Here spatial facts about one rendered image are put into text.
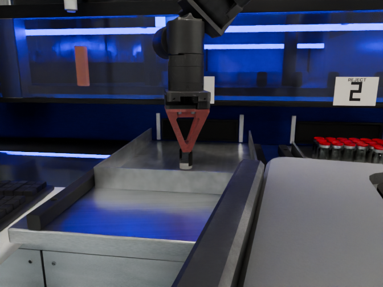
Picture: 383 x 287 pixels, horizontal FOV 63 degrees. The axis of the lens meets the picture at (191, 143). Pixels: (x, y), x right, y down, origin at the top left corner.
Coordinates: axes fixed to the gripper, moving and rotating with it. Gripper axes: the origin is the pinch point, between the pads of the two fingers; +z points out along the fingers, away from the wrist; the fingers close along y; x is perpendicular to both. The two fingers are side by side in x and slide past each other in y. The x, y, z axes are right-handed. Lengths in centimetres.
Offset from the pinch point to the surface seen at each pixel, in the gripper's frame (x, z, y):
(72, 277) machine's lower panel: 29, 44, 30
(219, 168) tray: -7.0, 5.8, 5.4
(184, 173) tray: 0.7, 3.2, -5.4
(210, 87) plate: -7.4, -8.7, 19.1
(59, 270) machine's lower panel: 32, 42, 30
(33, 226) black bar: 19.5, 5.9, -14.9
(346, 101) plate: -35.5, -6.1, 11.9
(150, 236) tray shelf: 5.9, 6.4, -17.7
